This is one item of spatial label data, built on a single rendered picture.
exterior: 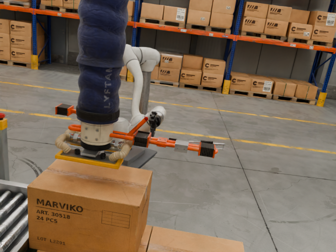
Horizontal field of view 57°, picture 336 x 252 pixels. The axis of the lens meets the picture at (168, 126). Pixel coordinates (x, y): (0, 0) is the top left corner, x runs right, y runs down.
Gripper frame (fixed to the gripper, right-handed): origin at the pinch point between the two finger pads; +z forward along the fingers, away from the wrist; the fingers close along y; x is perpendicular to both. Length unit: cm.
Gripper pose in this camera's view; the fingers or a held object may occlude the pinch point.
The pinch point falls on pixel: (150, 130)
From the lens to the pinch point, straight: 180.4
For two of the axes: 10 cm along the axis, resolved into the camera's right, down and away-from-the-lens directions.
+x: -9.9, -1.5, 0.7
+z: -1.2, 3.2, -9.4
